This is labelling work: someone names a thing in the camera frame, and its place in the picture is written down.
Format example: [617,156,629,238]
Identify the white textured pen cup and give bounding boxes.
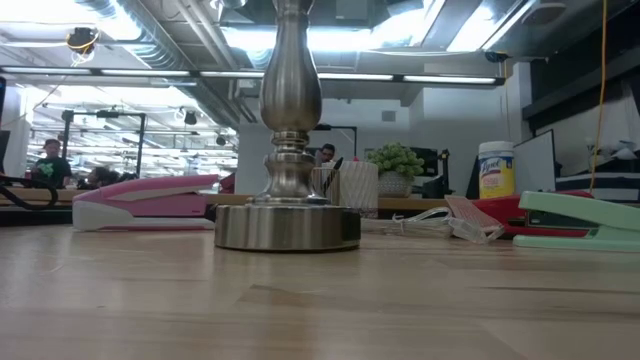
[337,159,380,211]

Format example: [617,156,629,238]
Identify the silver metal lamp base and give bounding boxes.
[213,0,363,253]

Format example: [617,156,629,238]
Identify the clear wire bundle pink tag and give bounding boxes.
[360,194,506,245]

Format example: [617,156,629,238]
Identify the black pen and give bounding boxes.
[322,156,345,197]

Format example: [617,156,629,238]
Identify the green potted succulent plant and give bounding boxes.
[366,141,426,199]

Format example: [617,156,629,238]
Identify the orange wooden desk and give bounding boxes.
[0,185,469,214]

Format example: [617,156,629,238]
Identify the pink stapler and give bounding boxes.
[71,173,222,233]

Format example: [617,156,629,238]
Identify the yellow Lysol wipes canister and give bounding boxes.
[477,140,516,201]

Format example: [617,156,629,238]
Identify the red stapler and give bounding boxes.
[472,188,597,239]

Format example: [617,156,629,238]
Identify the long ceiling light bar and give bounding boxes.
[0,64,504,87]

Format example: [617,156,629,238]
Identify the white board panel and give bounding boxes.
[513,130,558,197]

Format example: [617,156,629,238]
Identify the mint green stapler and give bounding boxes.
[511,190,640,254]

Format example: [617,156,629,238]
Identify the black hanging ceiling device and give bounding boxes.
[65,26,101,55]

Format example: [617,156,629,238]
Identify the black white striped box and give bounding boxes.
[554,171,640,205]

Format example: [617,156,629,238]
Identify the gold wire pen cup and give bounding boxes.
[310,166,342,206]

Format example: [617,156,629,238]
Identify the black cable loop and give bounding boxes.
[0,173,60,211]

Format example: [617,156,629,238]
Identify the yellow cable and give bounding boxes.
[588,0,609,194]

